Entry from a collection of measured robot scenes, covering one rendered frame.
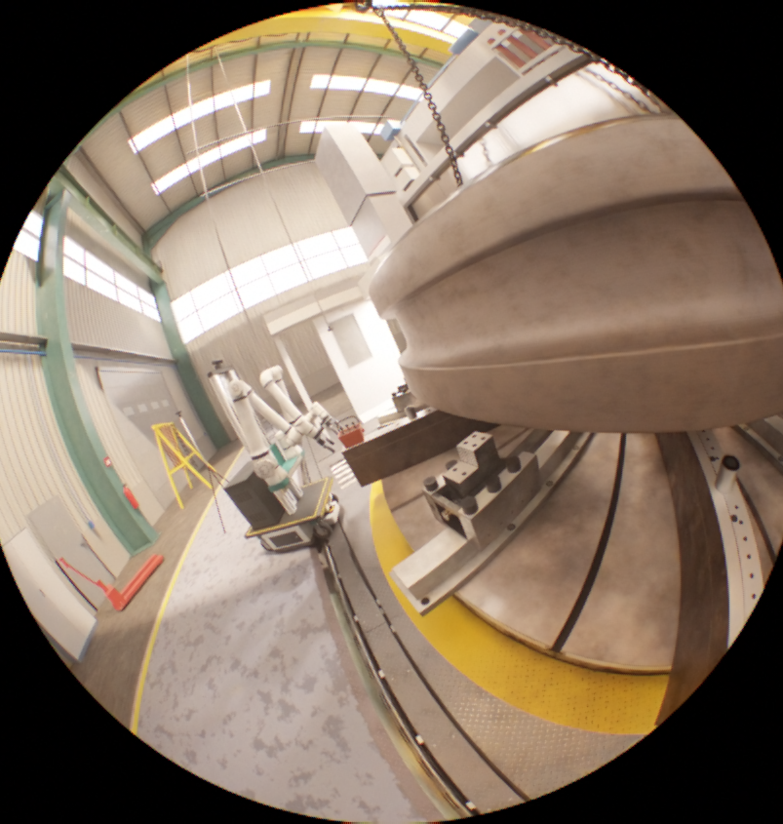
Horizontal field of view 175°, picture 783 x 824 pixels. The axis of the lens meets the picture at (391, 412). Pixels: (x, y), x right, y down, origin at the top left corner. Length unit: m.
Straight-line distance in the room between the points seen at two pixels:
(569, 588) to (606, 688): 0.57
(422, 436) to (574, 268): 1.65
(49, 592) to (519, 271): 6.32
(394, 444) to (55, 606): 5.83
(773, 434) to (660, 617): 1.25
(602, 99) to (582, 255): 3.64
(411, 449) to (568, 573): 1.52
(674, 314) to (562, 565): 1.02
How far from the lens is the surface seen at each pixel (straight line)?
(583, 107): 4.40
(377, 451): 2.09
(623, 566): 1.25
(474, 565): 1.24
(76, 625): 5.76
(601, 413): 0.90
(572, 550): 1.28
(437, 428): 2.09
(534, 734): 1.38
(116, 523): 7.54
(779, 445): 2.00
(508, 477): 1.12
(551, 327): 0.97
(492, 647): 1.43
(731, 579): 0.90
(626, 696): 1.44
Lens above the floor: 1.38
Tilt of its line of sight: 16 degrees down
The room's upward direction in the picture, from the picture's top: 25 degrees counter-clockwise
